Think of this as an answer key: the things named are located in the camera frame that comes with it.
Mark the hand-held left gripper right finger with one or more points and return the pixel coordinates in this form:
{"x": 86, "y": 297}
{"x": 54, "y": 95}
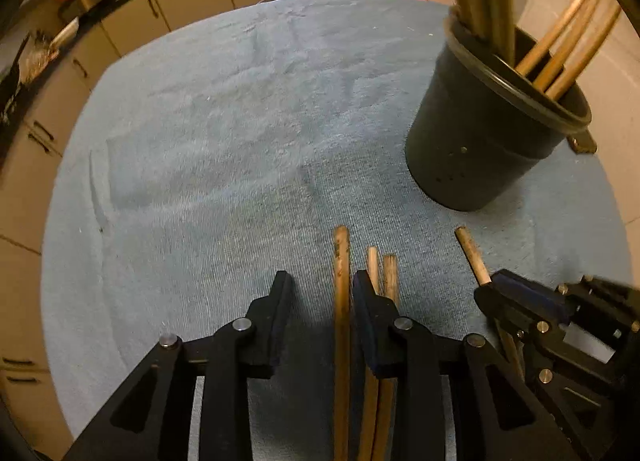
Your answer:
{"x": 364, "y": 321}

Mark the group of wooden chopsticks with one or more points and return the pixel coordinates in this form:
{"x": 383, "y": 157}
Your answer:
{"x": 492, "y": 1}

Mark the white bowl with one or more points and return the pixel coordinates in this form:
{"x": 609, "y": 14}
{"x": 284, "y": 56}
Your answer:
{"x": 65, "y": 33}

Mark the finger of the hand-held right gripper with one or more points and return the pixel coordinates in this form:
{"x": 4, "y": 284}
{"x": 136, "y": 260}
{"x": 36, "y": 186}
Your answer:
{"x": 505, "y": 308}
{"x": 535, "y": 293}

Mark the black utensil cup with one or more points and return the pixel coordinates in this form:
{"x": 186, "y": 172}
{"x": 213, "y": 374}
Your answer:
{"x": 480, "y": 141}

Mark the blue table cloth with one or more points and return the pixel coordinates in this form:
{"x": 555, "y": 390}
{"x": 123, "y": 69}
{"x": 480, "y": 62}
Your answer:
{"x": 225, "y": 141}

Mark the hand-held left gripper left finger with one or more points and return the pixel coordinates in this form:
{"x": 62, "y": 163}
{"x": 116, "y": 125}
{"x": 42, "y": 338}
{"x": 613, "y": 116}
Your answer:
{"x": 277, "y": 306}

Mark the single wooden chopstick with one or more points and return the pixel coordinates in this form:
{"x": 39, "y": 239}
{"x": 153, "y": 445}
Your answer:
{"x": 474, "y": 256}
{"x": 390, "y": 276}
{"x": 372, "y": 268}
{"x": 342, "y": 321}

